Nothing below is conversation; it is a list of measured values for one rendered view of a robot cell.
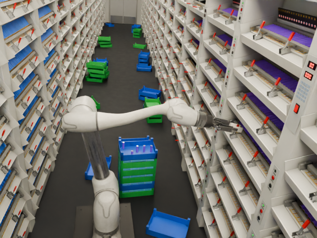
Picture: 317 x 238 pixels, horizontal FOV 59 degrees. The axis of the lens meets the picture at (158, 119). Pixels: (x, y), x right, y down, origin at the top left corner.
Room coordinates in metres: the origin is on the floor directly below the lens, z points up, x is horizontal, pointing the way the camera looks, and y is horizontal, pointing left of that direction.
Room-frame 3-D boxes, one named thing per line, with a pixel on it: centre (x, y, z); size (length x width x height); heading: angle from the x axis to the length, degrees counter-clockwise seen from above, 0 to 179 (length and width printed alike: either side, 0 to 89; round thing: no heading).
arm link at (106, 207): (1.26, 0.27, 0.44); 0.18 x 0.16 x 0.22; 11
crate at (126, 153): (1.95, 0.15, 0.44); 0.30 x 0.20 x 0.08; 105
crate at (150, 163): (1.95, 0.15, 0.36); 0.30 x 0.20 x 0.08; 105
